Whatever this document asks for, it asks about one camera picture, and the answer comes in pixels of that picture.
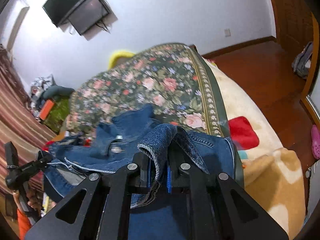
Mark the white wall socket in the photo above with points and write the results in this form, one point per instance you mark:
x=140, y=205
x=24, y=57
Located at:
x=227, y=32

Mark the orange box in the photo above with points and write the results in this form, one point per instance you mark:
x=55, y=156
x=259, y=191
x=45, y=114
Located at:
x=46, y=108

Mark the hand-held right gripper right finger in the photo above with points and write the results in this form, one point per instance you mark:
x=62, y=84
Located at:
x=169, y=181

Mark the grey backpack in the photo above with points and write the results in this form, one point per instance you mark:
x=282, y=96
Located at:
x=303, y=61

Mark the yellow curved object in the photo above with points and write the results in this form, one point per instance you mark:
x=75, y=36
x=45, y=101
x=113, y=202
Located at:
x=117, y=55

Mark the small black wall monitor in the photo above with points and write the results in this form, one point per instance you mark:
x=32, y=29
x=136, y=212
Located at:
x=90, y=13

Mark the pink striped curtain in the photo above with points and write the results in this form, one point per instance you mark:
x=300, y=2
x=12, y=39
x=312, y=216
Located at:
x=15, y=120

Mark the person's left hand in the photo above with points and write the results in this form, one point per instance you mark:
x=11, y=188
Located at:
x=33, y=202

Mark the large black wall television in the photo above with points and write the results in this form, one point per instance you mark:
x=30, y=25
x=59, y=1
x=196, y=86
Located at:
x=72, y=0

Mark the dark floral blanket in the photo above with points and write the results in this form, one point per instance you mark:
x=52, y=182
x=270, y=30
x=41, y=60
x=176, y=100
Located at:
x=150, y=85

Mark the white stickered suitcase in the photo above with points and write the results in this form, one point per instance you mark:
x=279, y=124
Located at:
x=313, y=177

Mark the white air conditioner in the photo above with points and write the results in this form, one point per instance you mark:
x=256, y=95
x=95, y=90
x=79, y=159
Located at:
x=17, y=27

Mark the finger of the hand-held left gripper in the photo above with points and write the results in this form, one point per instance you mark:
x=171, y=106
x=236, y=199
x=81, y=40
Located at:
x=35, y=165
x=11, y=157

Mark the wooden door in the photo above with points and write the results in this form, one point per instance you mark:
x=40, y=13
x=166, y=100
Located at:
x=292, y=17

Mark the yellow cloth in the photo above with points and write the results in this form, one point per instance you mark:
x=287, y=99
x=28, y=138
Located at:
x=47, y=202

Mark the cream tan printed blanket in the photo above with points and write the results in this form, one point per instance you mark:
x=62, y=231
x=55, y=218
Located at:
x=262, y=130

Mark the grey green pillow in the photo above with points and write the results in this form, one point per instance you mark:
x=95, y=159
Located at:
x=58, y=91

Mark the pink clog shoe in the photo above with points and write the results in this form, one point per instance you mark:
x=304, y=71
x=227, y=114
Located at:
x=315, y=142

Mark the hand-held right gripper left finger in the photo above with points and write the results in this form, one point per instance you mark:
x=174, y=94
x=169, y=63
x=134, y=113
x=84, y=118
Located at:
x=143, y=173

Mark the blue denim jacket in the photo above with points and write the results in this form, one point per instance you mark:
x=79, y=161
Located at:
x=125, y=140

